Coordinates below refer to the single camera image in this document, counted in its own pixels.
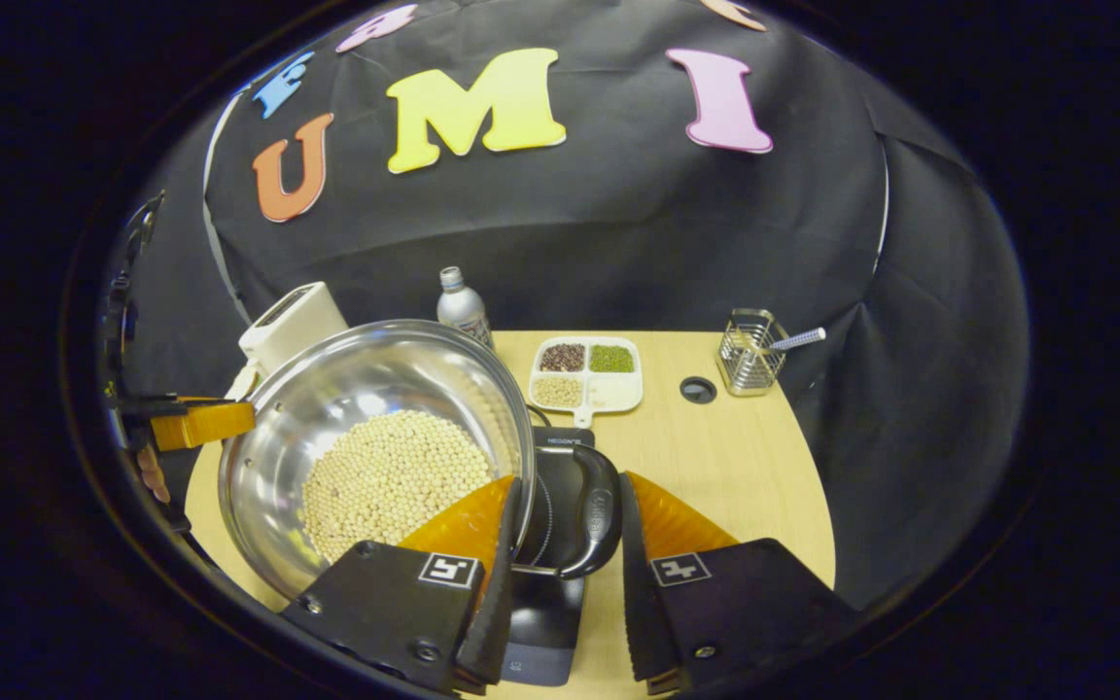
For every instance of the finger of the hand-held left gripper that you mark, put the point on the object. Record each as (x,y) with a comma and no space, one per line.
(200,424)

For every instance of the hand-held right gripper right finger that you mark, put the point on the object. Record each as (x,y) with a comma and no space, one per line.
(633,583)

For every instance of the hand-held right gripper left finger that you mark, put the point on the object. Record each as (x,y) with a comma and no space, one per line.
(507,574)

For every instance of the black induction cooktop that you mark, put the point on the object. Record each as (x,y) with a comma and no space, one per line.
(545,622)

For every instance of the white toaster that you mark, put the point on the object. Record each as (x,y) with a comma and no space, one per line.
(290,321)

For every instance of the pile of soybeans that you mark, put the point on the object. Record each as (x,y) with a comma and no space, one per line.
(390,476)

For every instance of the white divided bean tray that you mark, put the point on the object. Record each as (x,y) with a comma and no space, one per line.
(587,374)

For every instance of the silver bottle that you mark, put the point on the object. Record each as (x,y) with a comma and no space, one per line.
(465,309)

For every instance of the silver utensil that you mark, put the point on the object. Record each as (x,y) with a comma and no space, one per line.
(801,338)

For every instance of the black backdrop cloth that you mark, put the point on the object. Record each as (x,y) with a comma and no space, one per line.
(618,224)

